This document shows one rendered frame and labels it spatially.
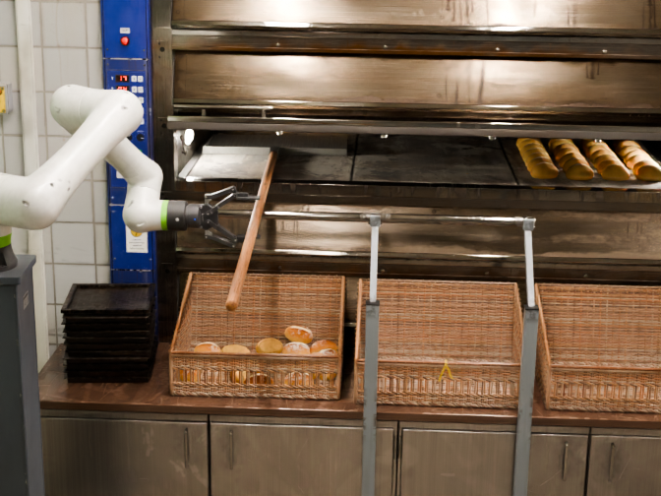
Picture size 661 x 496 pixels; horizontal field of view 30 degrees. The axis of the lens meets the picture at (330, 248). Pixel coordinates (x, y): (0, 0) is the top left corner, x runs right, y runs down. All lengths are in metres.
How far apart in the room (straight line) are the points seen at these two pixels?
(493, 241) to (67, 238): 1.49
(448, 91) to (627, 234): 0.80
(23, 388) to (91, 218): 1.20
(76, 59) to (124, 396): 1.15
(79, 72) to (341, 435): 1.51
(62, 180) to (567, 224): 1.89
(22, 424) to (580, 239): 2.02
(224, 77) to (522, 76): 1.00
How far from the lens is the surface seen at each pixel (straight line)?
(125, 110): 3.37
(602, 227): 4.36
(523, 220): 3.91
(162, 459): 4.06
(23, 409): 3.36
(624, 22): 4.21
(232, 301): 2.98
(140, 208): 3.74
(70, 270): 4.48
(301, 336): 4.28
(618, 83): 4.26
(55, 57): 4.32
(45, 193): 3.14
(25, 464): 3.43
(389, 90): 4.18
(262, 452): 4.00
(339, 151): 4.71
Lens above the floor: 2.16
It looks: 16 degrees down
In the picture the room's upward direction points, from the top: 1 degrees clockwise
